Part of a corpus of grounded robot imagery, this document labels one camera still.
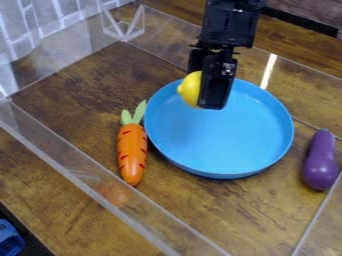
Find clear acrylic barrier wall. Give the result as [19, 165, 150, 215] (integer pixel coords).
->
[0, 0, 342, 256]

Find blue round plastic tray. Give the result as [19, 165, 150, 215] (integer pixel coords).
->
[144, 79, 294, 179]

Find blue object at corner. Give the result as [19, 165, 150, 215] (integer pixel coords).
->
[0, 219, 25, 256]

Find orange toy carrot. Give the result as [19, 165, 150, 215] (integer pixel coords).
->
[116, 101, 147, 186]

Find yellow toy lemon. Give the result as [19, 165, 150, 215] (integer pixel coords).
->
[176, 71, 202, 108]

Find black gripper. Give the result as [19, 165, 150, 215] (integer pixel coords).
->
[187, 0, 266, 110]

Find purple toy eggplant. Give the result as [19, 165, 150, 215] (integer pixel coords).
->
[303, 129, 338, 191]

